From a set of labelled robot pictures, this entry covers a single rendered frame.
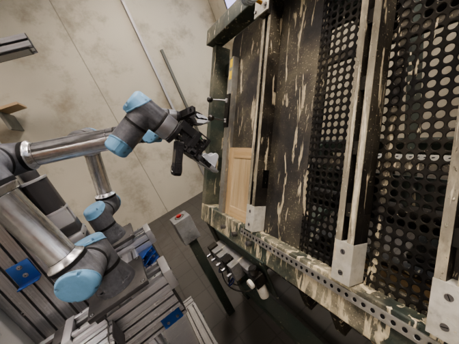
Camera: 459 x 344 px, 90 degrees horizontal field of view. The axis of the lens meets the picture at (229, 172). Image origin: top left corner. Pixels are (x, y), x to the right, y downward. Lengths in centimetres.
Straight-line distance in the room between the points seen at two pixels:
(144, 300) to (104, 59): 378
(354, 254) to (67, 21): 442
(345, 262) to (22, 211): 93
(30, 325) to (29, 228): 57
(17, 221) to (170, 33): 417
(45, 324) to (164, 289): 50
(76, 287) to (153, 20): 428
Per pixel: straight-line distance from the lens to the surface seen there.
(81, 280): 87
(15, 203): 86
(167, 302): 114
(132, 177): 424
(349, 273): 81
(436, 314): 73
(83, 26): 451
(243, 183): 127
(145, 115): 73
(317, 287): 93
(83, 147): 89
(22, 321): 134
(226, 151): 141
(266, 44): 121
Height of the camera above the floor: 155
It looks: 18 degrees down
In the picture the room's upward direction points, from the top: 23 degrees counter-clockwise
